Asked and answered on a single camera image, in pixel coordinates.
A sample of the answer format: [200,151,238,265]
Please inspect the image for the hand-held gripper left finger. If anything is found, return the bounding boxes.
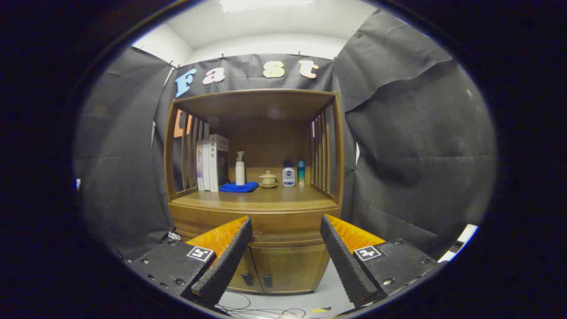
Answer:
[128,216,253,308]

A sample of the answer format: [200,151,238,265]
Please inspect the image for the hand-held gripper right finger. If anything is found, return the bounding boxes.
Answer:
[320,214,443,308]

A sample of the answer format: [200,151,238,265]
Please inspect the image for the wooden cabinet door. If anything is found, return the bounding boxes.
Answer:
[250,245,330,294]
[228,247,264,294]

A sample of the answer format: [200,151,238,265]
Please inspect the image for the wooden countertop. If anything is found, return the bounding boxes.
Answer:
[171,184,339,214]

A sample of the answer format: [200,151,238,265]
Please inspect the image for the wooden cabinet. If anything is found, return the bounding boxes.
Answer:
[163,89,345,295]

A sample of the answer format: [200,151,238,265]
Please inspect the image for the blue cloth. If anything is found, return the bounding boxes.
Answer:
[219,181,259,193]

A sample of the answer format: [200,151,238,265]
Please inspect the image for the white pump bottle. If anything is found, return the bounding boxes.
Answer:
[235,151,246,186]

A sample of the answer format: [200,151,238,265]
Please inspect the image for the lilac book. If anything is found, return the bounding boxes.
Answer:
[196,142,204,191]

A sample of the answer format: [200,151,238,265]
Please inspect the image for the white book with dark cover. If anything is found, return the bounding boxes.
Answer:
[209,134,229,192]

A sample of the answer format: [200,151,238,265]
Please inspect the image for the ceiling light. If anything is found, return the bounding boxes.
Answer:
[219,0,315,13]

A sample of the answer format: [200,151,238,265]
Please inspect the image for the black floor cables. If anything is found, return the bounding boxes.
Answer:
[219,292,306,319]

